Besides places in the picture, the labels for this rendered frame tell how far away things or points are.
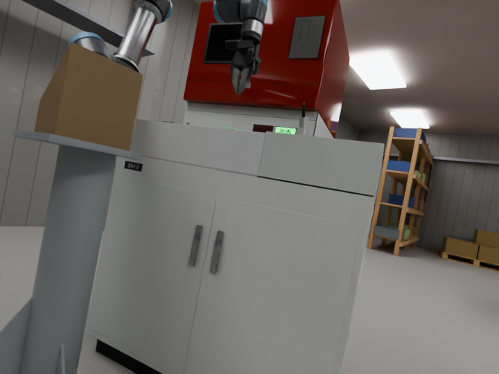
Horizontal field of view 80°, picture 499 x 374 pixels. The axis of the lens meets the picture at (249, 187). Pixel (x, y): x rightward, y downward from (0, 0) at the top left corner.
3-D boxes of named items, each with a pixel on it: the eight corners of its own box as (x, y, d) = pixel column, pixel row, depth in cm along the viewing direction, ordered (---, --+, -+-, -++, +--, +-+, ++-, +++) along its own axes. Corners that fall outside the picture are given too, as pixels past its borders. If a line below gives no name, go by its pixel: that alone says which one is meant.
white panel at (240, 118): (177, 165, 187) (188, 103, 187) (304, 188, 155) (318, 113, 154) (174, 165, 184) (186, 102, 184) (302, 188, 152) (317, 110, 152)
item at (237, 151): (146, 157, 126) (152, 125, 126) (267, 178, 104) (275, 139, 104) (129, 153, 117) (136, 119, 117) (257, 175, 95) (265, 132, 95)
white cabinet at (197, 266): (176, 306, 177) (201, 171, 177) (341, 373, 139) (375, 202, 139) (77, 354, 119) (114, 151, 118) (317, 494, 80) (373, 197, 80)
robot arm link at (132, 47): (83, 81, 106) (136, -29, 122) (111, 106, 120) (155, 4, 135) (109, 82, 102) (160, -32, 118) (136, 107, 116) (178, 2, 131)
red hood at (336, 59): (235, 129, 249) (249, 58, 248) (335, 140, 216) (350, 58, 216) (181, 99, 179) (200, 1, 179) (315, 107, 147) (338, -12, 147)
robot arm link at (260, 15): (250, 1, 112) (272, 1, 109) (244, 30, 112) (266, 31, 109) (243, -13, 104) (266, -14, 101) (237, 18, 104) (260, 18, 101)
